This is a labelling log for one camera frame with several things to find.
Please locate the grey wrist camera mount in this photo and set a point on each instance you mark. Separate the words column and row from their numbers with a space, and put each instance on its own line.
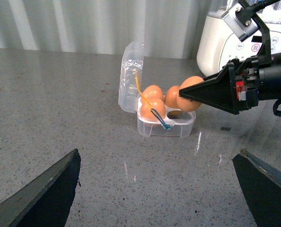
column 243, row 20

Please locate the white Joyoung soymilk maker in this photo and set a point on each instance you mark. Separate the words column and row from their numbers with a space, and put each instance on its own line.
column 219, row 44

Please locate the blue rubber band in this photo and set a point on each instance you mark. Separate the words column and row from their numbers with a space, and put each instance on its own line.
column 158, row 116

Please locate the brown egg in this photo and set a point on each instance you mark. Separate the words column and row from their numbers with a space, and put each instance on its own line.
column 151, row 94
column 153, row 107
column 188, row 105
column 171, row 96

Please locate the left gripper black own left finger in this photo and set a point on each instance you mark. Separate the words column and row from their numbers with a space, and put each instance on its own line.
column 46, row 201

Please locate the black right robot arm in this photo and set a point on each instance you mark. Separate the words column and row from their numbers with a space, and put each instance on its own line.
column 270, row 88

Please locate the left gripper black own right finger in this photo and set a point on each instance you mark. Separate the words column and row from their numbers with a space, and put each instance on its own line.
column 261, row 187

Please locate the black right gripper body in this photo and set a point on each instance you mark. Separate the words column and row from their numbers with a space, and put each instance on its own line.
column 248, row 80

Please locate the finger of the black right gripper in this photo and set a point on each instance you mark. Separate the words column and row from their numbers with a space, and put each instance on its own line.
column 217, row 90

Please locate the clear plastic egg box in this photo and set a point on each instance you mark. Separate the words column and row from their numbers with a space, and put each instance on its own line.
column 176, row 123

